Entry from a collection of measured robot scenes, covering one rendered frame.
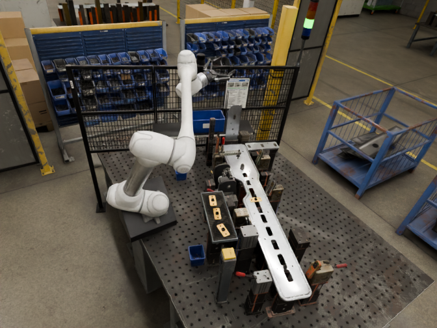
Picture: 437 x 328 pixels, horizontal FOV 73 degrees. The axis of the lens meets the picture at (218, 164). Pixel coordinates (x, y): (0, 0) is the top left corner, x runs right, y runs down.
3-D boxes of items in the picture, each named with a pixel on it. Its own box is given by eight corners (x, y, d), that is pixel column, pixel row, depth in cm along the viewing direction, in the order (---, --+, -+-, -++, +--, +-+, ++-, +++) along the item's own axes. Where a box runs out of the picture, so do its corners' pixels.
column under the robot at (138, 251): (147, 294, 250) (140, 246, 209) (134, 265, 269) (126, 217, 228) (179, 278, 264) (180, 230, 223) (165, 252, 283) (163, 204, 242)
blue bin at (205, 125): (224, 131, 265) (225, 118, 257) (190, 133, 258) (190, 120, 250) (219, 122, 278) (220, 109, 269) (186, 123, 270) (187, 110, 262)
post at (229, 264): (227, 302, 179) (237, 260, 152) (216, 304, 178) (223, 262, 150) (225, 290, 185) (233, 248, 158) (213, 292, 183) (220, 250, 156)
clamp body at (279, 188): (277, 222, 232) (287, 190, 210) (262, 224, 229) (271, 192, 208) (272, 213, 239) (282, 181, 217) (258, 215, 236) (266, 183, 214)
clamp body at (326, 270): (319, 304, 184) (339, 272, 161) (297, 308, 180) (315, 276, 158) (311, 288, 192) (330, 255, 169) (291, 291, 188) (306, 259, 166)
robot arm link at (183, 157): (199, 138, 154) (175, 131, 149) (199, 166, 143) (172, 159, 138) (190, 153, 163) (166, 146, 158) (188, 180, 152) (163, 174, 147)
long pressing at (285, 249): (318, 295, 157) (319, 294, 156) (279, 302, 152) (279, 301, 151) (244, 144, 260) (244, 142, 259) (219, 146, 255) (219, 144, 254)
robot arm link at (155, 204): (162, 219, 208) (170, 218, 189) (136, 214, 202) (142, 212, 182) (166, 196, 213) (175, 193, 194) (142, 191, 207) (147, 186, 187)
